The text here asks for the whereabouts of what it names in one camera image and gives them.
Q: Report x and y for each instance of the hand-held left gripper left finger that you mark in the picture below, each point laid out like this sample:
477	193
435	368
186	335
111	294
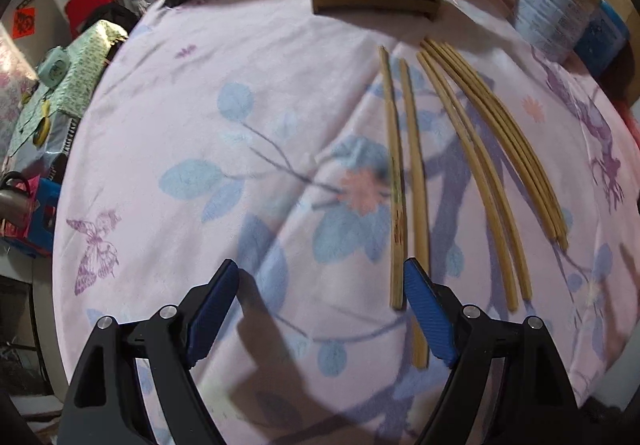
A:
212	312

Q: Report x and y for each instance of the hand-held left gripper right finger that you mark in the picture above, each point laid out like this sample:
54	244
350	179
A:
425	310

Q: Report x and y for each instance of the bamboo chopstick with red print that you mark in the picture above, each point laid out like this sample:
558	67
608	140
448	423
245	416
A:
393	160

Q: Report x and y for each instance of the pink floral tablecloth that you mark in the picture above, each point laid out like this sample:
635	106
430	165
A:
225	150

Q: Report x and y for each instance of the blue plastic stool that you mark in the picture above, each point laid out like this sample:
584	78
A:
46	220

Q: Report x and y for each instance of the metal kettle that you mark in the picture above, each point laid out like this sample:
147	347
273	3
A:
14	205

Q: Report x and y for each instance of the yellow tape roll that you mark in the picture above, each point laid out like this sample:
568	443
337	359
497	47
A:
41	131

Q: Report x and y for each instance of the green patterned side table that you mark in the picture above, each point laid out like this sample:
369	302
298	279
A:
75	90

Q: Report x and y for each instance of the light green rice cooker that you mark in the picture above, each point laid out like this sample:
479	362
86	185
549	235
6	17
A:
54	67

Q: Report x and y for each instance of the blue box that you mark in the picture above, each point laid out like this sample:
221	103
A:
600	37

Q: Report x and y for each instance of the red paper wall decoration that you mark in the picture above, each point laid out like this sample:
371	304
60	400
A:
25	22

